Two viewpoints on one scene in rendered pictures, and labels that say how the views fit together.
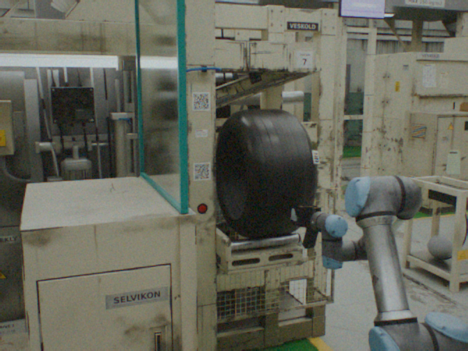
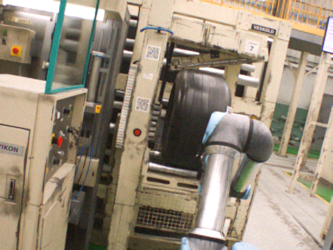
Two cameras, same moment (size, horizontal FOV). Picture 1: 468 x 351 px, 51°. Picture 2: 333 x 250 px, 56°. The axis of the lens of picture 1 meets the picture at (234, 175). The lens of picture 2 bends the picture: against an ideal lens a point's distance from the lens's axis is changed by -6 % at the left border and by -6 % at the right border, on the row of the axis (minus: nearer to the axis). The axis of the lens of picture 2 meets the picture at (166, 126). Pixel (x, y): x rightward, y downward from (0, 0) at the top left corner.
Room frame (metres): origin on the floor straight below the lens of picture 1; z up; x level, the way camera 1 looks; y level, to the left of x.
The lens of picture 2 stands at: (0.32, -0.52, 1.38)
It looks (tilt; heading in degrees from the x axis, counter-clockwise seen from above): 8 degrees down; 16
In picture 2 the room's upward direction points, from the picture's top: 11 degrees clockwise
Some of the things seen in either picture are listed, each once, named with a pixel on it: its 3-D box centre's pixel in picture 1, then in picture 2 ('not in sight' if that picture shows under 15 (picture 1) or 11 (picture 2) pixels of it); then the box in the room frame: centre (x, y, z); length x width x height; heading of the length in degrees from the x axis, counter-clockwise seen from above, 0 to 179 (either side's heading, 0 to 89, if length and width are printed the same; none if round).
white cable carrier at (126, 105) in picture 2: not in sight; (126, 106); (2.03, 0.23, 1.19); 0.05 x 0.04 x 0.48; 21
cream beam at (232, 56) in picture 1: (251, 58); (213, 39); (2.52, -0.09, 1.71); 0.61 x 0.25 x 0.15; 111
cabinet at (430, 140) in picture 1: (445, 160); not in sight; (6.27, -2.72, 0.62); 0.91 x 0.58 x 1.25; 111
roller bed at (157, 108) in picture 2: not in sight; (144, 123); (2.47, 0.27, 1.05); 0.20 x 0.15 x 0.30; 111
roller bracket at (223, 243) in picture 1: (213, 237); (145, 158); (2.13, 0.09, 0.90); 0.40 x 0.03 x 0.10; 21
